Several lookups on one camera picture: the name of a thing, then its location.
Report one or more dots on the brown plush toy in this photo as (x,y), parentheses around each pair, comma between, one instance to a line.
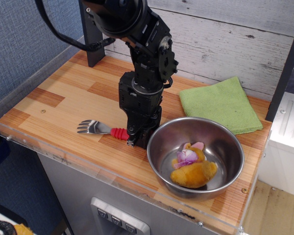
(191,169)

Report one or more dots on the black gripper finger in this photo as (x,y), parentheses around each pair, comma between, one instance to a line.
(139,140)
(152,124)

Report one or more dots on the green cloth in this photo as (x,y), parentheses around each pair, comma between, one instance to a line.
(225,103)

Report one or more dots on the black left post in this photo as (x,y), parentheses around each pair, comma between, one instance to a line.
(91,35)

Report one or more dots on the black post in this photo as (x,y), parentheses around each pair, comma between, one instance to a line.
(281,86)
(91,35)

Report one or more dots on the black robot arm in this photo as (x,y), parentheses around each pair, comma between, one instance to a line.
(150,44)

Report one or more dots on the black right post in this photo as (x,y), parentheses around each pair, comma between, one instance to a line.
(281,86)

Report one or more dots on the stainless steel bowl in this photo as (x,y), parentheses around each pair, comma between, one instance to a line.
(220,146)

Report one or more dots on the clear acrylic guard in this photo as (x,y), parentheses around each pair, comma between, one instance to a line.
(46,88)

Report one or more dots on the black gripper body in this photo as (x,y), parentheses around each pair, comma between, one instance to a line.
(138,103)

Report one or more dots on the white aluminium block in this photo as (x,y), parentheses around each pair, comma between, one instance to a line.
(277,165)

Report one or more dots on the red handled metal fork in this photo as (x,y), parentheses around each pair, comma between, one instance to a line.
(97,127)

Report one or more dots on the grey control panel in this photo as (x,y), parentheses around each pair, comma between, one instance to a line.
(113,221)

